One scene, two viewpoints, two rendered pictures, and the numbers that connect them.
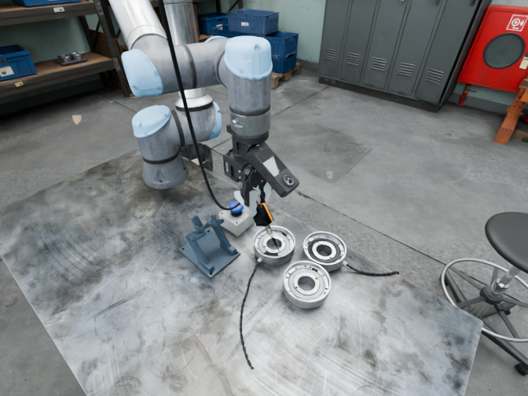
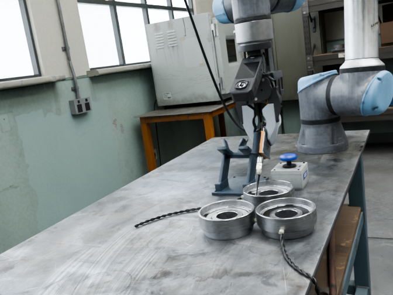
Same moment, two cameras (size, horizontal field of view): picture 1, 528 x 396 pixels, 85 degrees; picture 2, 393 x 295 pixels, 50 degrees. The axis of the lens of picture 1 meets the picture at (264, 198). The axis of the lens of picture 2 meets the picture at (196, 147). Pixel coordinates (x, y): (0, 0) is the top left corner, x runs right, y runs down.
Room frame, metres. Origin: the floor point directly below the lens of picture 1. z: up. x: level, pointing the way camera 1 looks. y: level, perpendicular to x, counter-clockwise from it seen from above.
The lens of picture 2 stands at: (0.17, -0.81, 1.12)
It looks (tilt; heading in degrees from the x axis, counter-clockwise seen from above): 12 degrees down; 78
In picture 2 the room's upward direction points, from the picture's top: 8 degrees counter-clockwise
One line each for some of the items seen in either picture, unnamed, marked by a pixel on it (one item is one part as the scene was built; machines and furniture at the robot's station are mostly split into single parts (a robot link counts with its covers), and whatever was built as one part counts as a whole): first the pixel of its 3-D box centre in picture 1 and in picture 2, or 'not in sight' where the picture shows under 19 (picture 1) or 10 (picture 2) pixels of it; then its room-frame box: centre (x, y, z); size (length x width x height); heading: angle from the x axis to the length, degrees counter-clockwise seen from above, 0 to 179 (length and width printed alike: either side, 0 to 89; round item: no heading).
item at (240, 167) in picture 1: (248, 155); (259, 72); (0.51, 0.03, 1.07); 0.09 x 0.08 x 0.12; 47
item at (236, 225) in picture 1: (236, 217); (290, 174); (0.58, 0.08, 0.82); 0.08 x 0.07 x 0.05; 50
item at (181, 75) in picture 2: not in sight; (204, 61); (1.05, 2.49, 1.10); 0.62 x 0.61 x 0.65; 50
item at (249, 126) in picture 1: (249, 119); (252, 34); (0.51, 0.03, 1.15); 0.08 x 0.08 x 0.05
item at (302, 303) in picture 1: (306, 285); (227, 219); (0.37, -0.09, 0.82); 0.10 x 0.10 x 0.04
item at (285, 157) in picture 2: (236, 211); (289, 164); (0.58, 0.08, 0.85); 0.04 x 0.04 x 0.05
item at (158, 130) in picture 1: (157, 131); (320, 94); (0.82, 0.33, 0.97); 0.13 x 0.12 x 0.14; 118
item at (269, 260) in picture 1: (273, 246); (269, 196); (0.48, -0.03, 0.82); 0.10 x 0.10 x 0.04
